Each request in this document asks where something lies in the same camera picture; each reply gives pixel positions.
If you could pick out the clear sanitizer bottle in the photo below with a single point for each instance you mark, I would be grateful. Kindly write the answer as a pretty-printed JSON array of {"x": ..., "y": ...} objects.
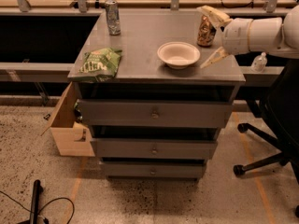
[{"x": 259, "y": 63}]

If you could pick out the black office chair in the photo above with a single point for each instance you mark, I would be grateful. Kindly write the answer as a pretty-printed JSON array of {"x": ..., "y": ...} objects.
[{"x": 280, "y": 112}]

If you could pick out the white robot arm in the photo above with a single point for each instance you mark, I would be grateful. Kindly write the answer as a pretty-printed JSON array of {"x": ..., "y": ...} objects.
[{"x": 274, "y": 36}]

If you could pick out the bottom grey drawer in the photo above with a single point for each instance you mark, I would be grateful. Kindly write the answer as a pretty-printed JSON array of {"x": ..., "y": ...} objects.
[{"x": 154, "y": 169}]

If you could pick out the top grey drawer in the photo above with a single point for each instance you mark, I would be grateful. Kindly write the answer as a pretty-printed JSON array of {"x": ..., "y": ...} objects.
[{"x": 154, "y": 113}]

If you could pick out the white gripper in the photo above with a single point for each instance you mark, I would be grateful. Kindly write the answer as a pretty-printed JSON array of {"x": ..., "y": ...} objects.
[{"x": 235, "y": 36}]

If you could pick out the middle grey drawer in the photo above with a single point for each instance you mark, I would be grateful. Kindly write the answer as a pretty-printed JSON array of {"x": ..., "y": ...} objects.
[{"x": 153, "y": 149}]

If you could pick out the grey drawer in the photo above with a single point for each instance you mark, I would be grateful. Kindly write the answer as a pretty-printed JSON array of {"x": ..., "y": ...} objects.
[
  {"x": 153, "y": 149},
  {"x": 154, "y": 113},
  {"x": 154, "y": 169}
]

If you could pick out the silver redbull can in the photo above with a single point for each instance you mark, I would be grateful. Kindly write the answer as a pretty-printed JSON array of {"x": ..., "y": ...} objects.
[{"x": 113, "y": 18}]

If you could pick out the green chip bag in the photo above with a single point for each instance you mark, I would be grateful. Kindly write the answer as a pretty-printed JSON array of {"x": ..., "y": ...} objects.
[{"x": 101, "y": 64}]

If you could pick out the white paper bowl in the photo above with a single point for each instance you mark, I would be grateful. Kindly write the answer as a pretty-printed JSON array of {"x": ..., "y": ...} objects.
[{"x": 178, "y": 55}]

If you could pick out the black stand pole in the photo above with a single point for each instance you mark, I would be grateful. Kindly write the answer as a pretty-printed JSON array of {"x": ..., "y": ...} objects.
[{"x": 34, "y": 216}]

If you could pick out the cardboard box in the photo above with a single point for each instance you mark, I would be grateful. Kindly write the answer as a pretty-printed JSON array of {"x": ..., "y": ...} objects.
[{"x": 71, "y": 138}]

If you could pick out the grey drawer cabinet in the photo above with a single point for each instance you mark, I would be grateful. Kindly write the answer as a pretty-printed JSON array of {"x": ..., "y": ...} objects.
[{"x": 142, "y": 76}]

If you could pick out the gold brown soda can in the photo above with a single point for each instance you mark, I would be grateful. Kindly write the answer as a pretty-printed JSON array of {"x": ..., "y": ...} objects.
[{"x": 206, "y": 32}]

